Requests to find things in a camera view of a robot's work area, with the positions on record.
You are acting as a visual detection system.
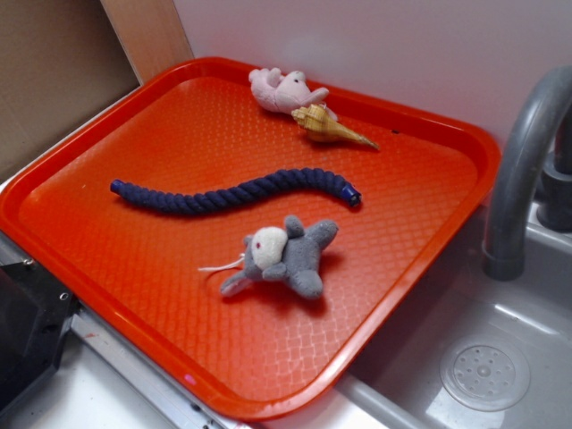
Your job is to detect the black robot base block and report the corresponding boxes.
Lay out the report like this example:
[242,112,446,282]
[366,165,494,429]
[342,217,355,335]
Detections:
[1,259,78,417]

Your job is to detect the grey plush mouse toy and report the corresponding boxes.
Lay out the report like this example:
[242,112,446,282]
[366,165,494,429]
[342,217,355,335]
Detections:
[199,215,339,300]

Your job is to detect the orange plastic tray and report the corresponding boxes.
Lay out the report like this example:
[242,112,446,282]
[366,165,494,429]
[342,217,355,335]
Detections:
[1,58,500,422]

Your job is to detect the tan conch seashell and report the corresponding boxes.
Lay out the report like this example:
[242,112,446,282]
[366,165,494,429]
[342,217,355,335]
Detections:
[290,104,379,150]

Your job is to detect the pink plush toy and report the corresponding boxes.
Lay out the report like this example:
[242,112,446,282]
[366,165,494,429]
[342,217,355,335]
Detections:
[248,68,329,114]

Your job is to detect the grey plastic faucet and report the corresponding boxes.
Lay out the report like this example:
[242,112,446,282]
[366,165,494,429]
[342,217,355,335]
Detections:
[483,65,571,281]

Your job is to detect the wooden board panel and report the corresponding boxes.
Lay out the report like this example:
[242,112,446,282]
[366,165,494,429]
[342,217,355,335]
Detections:
[101,0,194,85]

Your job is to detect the grey toy sink basin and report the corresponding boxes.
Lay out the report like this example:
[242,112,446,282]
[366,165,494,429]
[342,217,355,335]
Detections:
[338,214,571,428]

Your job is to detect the sink drain strainer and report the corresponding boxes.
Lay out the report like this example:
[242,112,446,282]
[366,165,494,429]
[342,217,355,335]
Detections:
[440,336,531,412]

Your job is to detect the blue twisted rope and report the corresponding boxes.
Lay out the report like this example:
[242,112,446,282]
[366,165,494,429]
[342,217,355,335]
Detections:
[109,167,362,218]

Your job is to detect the dark grey faucet handle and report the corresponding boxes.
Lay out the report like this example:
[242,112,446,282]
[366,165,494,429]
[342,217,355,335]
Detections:
[537,114,571,232]

